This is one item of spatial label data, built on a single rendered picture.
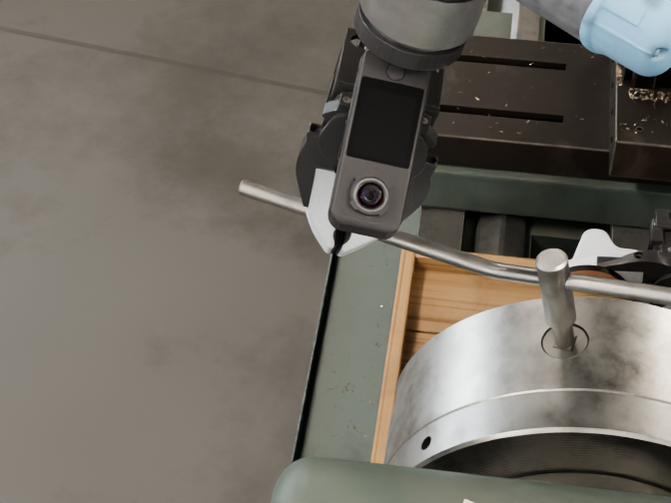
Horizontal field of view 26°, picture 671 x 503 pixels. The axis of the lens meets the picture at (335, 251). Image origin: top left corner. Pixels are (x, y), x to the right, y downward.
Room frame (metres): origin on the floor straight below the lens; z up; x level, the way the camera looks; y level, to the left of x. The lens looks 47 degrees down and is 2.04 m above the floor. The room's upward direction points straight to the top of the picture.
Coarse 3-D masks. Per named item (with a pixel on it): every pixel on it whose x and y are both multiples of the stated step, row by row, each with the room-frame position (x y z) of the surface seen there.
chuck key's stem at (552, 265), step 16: (544, 256) 0.67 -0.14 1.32; (560, 256) 0.67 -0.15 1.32; (544, 272) 0.66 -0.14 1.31; (560, 272) 0.66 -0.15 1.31; (544, 288) 0.66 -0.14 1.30; (560, 288) 0.66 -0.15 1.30; (544, 304) 0.66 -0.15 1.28; (560, 304) 0.66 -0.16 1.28; (560, 320) 0.66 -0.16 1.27; (560, 336) 0.66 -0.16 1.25
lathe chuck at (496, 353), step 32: (480, 320) 0.71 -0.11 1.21; (512, 320) 0.70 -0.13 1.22; (544, 320) 0.69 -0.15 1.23; (576, 320) 0.68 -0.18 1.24; (608, 320) 0.68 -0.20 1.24; (640, 320) 0.68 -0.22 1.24; (416, 352) 0.72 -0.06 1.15; (448, 352) 0.69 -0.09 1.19; (480, 352) 0.68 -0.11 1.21; (512, 352) 0.67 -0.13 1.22; (544, 352) 0.66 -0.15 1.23; (608, 352) 0.65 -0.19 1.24; (640, 352) 0.65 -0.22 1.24; (416, 384) 0.69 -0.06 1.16; (448, 384) 0.66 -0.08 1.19; (480, 384) 0.65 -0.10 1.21; (512, 384) 0.64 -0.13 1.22; (544, 384) 0.63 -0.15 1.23; (576, 384) 0.63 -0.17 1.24; (608, 384) 0.62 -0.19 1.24; (640, 384) 0.63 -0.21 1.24; (416, 416) 0.65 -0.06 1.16
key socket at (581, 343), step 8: (552, 328) 0.68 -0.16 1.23; (576, 328) 0.68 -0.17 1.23; (544, 336) 0.67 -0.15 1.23; (552, 336) 0.67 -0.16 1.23; (576, 336) 0.67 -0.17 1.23; (584, 336) 0.67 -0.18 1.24; (544, 344) 0.67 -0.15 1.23; (552, 344) 0.67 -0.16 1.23; (576, 344) 0.66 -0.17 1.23; (584, 344) 0.66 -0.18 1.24; (552, 352) 0.66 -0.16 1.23; (560, 352) 0.66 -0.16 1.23; (568, 352) 0.66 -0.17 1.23; (576, 352) 0.66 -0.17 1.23
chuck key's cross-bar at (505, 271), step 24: (240, 192) 0.76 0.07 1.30; (264, 192) 0.75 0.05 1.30; (384, 240) 0.71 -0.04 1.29; (408, 240) 0.71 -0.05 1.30; (456, 264) 0.69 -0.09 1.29; (480, 264) 0.69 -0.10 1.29; (504, 264) 0.69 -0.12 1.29; (576, 288) 0.66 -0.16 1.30; (600, 288) 0.65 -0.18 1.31; (624, 288) 0.65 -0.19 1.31; (648, 288) 0.64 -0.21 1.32
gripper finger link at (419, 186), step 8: (432, 160) 0.70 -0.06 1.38; (424, 168) 0.70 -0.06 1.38; (432, 168) 0.70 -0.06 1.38; (416, 176) 0.70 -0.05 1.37; (424, 176) 0.70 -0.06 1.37; (416, 184) 0.70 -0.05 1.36; (424, 184) 0.70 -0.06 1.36; (408, 192) 0.70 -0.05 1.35; (416, 192) 0.70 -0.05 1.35; (424, 192) 0.70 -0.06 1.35; (408, 200) 0.70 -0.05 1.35; (416, 200) 0.70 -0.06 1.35; (408, 208) 0.70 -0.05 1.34; (416, 208) 0.70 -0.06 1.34; (408, 216) 0.70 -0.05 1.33
